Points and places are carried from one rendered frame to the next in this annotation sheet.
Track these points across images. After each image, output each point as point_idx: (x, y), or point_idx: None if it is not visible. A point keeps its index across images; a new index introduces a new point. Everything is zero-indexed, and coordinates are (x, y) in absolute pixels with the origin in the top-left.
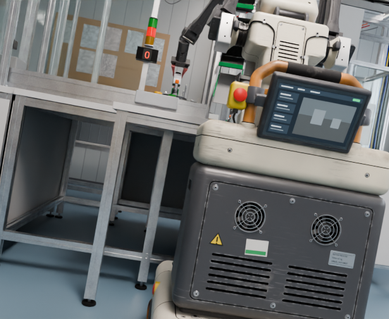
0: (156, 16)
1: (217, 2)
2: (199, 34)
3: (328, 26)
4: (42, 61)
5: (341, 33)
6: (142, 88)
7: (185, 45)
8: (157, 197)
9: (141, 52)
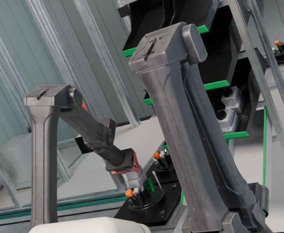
0: (72, 83)
1: (75, 124)
2: (103, 141)
3: (194, 224)
4: (9, 189)
5: (228, 224)
6: (117, 179)
7: (102, 153)
8: None
9: (83, 144)
